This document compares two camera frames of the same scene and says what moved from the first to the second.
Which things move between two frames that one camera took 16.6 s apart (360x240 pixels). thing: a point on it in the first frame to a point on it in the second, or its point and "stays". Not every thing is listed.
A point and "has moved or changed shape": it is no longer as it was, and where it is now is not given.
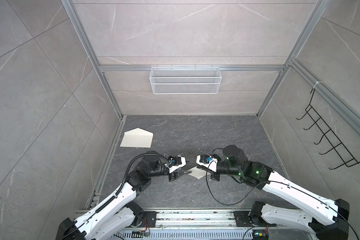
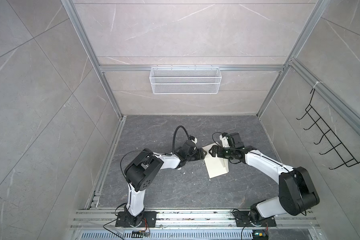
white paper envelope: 137,137 has moved or changed shape
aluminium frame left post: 69,7 stays
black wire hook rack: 349,159 stays
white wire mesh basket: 185,80 stays
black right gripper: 213,176 to 220,154
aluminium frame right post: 319,7 stays
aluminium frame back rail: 221,67 stays
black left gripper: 173,176 to 202,153
